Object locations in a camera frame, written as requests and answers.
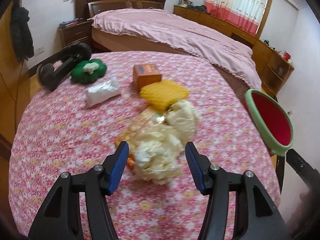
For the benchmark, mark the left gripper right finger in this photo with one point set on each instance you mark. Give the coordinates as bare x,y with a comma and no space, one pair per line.
255,214

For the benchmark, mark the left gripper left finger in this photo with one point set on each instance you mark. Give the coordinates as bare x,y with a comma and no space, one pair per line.
75,199

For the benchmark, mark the cream paper wad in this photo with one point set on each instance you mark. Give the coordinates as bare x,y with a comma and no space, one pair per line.
160,144

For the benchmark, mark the white plastic bag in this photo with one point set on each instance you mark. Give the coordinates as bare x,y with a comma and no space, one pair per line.
103,91

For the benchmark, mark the orange cardboard box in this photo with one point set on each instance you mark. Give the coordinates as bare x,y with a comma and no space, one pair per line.
145,74

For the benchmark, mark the red bin with green rim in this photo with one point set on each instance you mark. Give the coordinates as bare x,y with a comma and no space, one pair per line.
271,121

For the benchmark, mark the orange snack wrapper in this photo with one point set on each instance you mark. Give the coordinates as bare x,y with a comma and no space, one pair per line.
132,134

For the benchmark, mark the green toy with white piece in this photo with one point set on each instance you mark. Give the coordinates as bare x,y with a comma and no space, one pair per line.
87,72

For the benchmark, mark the pink floral tablecloth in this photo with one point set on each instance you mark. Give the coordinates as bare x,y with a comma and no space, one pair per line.
59,133

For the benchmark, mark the black jacket hanging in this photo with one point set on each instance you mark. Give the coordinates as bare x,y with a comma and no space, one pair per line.
22,40

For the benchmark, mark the dark wooden nightstand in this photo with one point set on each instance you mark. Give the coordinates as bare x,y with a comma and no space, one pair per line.
80,31

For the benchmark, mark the pink bed quilt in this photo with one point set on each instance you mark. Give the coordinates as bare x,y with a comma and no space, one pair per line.
159,30

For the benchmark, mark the white and red curtain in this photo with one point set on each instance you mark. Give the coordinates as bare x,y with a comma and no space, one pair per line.
244,14

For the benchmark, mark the dark wooden headboard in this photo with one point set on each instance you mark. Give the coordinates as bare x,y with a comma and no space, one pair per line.
89,8

